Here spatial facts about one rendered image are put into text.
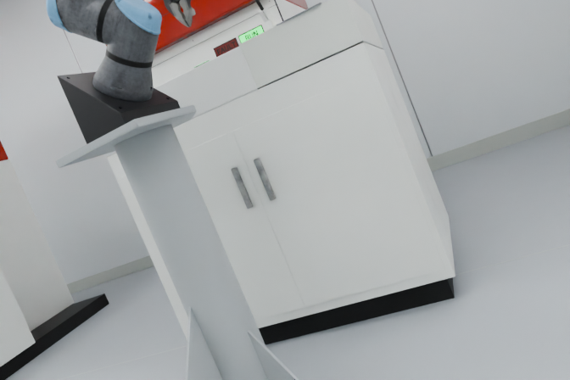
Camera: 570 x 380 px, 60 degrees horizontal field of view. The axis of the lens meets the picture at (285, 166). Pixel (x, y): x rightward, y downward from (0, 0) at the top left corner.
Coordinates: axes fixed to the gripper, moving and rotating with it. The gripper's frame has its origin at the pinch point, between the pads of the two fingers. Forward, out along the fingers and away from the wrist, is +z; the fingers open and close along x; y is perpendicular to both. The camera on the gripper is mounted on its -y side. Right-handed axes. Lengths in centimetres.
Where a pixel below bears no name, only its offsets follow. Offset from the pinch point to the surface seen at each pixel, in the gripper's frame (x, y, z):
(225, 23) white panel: 9, 59, -9
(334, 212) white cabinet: -23, -4, 73
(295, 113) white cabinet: -23.5, -4.2, 40.2
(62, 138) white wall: 242, 207, -23
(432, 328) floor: -40, -16, 111
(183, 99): 9.7, -3.9, 22.2
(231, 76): -8.5, -3.9, 22.0
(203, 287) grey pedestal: 6, -42, 73
